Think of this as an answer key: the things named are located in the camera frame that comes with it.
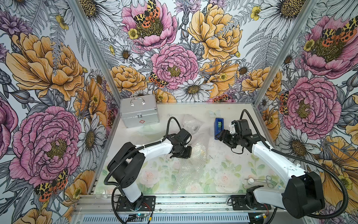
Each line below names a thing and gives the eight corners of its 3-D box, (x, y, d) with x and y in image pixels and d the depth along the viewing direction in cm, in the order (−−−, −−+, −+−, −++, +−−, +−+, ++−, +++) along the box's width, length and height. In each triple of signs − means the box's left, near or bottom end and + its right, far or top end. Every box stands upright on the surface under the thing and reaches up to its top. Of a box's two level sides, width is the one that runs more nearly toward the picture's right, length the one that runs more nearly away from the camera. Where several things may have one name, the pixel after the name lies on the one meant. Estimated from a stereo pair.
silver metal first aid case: (126, 129, 108) (118, 112, 94) (128, 114, 117) (121, 97, 103) (158, 125, 110) (155, 109, 96) (158, 111, 120) (155, 94, 106)
